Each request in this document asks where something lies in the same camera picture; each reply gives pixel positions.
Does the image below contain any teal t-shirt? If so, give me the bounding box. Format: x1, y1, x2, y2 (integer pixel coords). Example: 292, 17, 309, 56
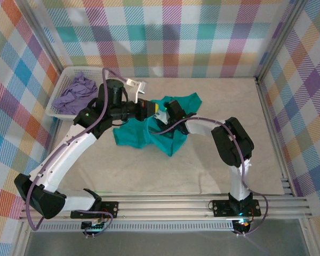
112, 92, 203, 157

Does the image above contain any white plastic basket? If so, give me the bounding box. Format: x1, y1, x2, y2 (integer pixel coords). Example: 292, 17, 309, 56
45, 66, 109, 121

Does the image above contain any purple t-shirt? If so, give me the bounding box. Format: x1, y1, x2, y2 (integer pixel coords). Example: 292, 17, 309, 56
52, 71, 98, 116

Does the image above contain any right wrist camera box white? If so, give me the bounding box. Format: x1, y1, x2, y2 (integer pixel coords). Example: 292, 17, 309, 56
152, 111, 169, 125

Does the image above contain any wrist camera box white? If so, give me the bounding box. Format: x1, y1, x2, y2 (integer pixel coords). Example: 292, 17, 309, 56
125, 78, 148, 103
152, 111, 169, 125

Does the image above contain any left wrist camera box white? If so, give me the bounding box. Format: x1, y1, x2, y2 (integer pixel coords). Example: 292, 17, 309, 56
125, 78, 148, 103

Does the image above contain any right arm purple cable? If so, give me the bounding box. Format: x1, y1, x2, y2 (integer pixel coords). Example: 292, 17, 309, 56
148, 117, 270, 237

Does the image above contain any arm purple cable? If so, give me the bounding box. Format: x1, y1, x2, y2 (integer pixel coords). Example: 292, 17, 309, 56
25, 68, 130, 238
148, 117, 270, 237

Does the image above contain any aluminium corner post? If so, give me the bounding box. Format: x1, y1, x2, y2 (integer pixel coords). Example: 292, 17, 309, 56
14, 0, 76, 84
255, 0, 309, 81

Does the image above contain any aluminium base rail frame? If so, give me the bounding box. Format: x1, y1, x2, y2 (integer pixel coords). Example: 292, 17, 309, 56
18, 189, 313, 221

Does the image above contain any aluminium side rail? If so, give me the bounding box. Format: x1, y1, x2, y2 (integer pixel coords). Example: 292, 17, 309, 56
254, 76, 297, 197

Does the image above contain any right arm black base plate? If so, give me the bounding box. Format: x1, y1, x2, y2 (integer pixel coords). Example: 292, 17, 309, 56
211, 199, 262, 218

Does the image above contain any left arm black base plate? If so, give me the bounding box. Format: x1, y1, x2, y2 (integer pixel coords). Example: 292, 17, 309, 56
70, 201, 119, 220

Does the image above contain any grey slotted cable duct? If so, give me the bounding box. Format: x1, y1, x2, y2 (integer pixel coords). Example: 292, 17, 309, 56
31, 220, 235, 233

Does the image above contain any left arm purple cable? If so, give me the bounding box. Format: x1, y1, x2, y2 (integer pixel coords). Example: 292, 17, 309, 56
25, 68, 130, 238

